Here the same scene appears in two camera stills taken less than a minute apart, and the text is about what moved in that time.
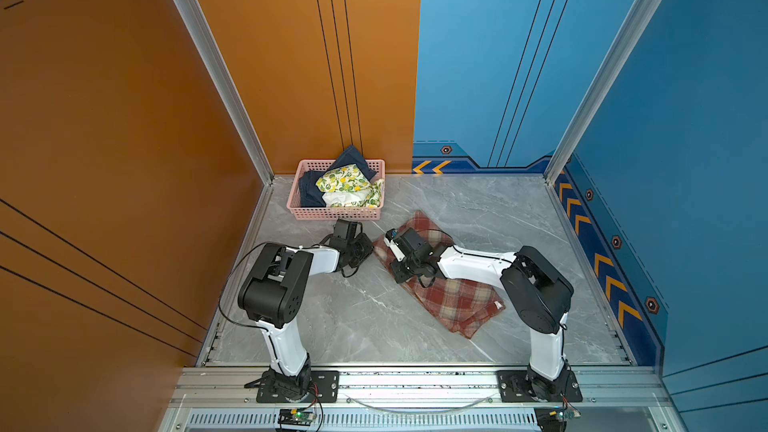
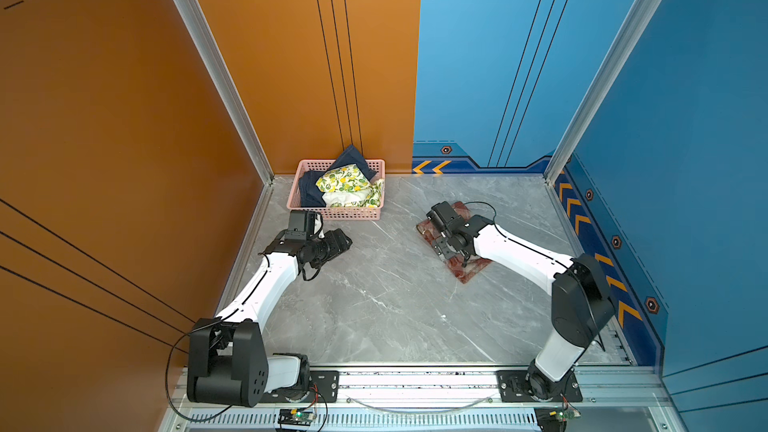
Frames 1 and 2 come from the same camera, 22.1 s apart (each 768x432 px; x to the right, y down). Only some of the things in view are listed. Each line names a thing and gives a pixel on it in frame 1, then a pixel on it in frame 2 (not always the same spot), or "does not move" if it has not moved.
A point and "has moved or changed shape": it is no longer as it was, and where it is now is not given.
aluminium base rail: [227, 399] does not move
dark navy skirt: [309, 194] does not move
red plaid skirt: [463, 305] has moved or changed shape
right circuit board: [554, 419] does not move
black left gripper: [367, 249] → [336, 244]
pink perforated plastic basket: [299, 212] does not move
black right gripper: [397, 275] → [441, 248]
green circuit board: [296, 417] does not move
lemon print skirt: [351, 178] does not move
